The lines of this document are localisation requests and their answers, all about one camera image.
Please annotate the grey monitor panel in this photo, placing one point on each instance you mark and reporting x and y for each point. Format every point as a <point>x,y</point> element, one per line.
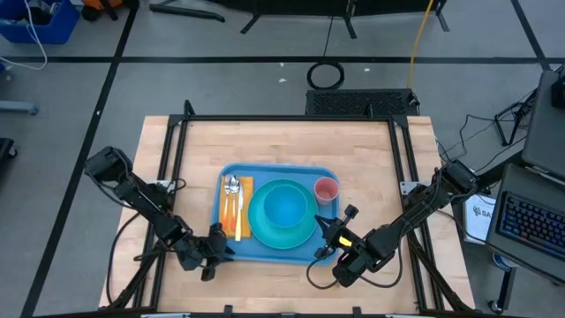
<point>545,132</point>

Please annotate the pink ribbed cup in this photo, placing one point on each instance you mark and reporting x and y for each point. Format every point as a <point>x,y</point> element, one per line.
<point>326,191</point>

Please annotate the small black camera mount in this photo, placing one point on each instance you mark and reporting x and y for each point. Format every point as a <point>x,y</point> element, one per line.
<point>228,310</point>

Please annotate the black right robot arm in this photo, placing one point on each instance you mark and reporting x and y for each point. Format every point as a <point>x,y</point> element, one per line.
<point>419,207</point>

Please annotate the grey floor bar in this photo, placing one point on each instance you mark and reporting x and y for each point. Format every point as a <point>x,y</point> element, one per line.
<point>17,107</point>

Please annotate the wheeled stand base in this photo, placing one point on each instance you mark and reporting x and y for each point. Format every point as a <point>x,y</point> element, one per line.
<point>503,287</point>

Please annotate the blue storage bin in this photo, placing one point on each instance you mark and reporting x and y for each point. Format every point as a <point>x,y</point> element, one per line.
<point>39,26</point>

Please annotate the teal plate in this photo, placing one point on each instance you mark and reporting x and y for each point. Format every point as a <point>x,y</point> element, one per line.
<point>260,229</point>

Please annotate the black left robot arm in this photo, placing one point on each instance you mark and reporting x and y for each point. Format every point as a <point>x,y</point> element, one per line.
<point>141,199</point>

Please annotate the blue plastic tray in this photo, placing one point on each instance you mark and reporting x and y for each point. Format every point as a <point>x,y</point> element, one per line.
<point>282,170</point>

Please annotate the white printed paper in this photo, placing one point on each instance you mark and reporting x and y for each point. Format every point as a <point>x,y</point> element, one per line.
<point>479,221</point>

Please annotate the yellow cloth napkin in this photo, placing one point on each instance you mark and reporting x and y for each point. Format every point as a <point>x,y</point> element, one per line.
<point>248,207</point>

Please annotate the laptop with lit keyboard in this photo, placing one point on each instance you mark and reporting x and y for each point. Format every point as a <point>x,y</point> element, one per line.
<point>529,221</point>

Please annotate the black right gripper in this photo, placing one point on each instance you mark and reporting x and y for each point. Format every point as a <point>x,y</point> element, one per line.
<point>353,240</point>

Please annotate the black room divider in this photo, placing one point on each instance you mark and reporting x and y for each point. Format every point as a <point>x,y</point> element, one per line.
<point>309,5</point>

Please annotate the black chair base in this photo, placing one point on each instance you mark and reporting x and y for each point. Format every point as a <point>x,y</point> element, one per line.
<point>6,150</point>

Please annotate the blue bowl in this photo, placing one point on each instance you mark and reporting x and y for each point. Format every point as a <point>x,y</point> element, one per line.
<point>286,206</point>

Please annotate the orange and black bag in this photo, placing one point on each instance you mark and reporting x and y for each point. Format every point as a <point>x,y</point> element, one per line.
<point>103,4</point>

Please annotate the blue round disc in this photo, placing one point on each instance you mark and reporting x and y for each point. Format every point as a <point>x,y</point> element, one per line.
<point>503,260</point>

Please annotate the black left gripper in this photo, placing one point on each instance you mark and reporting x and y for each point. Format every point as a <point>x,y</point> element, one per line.
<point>207,254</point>

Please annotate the black perforated box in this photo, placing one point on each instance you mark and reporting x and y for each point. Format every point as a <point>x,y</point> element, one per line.
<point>362,102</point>

